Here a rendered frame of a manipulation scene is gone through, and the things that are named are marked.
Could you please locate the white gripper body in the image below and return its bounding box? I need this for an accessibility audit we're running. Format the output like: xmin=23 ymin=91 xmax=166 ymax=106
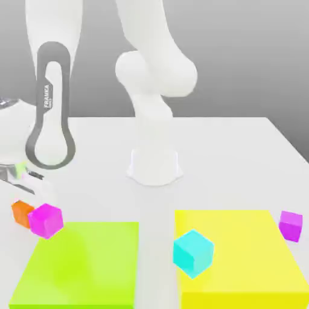
xmin=0 ymin=177 xmax=58 ymax=208

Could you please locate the small orange cube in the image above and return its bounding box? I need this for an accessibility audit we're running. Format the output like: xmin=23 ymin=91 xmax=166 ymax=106
xmin=11 ymin=199 xmax=36 ymax=229

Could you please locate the small magenta cube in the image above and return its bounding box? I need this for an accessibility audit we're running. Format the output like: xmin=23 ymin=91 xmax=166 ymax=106
xmin=27 ymin=203 xmax=64 ymax=240

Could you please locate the small cyan cube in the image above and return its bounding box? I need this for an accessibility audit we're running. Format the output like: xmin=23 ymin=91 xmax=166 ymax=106
xmin=172 ymin=229 xmax=215 ymax=280

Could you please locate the small purple cube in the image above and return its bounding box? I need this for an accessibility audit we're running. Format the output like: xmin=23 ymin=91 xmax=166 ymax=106
xmin=278 ymin=210 xmax=304 ymax=243

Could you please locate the large lime green box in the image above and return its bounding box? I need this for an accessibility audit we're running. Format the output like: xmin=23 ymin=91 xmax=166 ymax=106
xmin=8 ymin=221 xmax=140 ymax=309

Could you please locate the large yellow box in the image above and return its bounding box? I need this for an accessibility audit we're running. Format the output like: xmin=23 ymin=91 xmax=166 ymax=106
xmin=174 ymin=209 xmax=309 ymax=309

